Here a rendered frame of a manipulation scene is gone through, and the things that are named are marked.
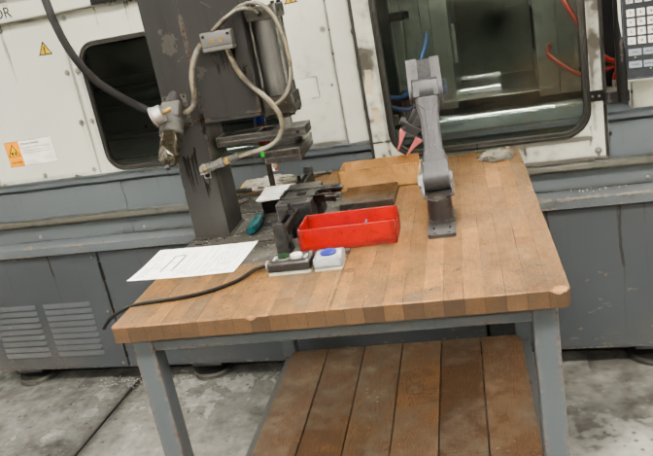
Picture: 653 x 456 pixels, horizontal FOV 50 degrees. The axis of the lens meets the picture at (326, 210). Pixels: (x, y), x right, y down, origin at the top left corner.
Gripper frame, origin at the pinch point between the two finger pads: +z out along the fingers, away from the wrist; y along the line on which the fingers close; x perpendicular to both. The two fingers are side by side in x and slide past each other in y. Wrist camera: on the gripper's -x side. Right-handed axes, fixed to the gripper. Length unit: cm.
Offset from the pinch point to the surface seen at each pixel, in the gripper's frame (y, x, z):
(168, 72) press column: 68, 36, -2
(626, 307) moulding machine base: -98, -27, 25
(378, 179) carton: 3.4, 6.0, 10.1
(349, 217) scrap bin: 6.8, 43.1, 12.0
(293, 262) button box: 14, 68, 19
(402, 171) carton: -2.4, 6.0, 4.6
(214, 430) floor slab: 20, -1, 131
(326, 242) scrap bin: 9, 55, 16
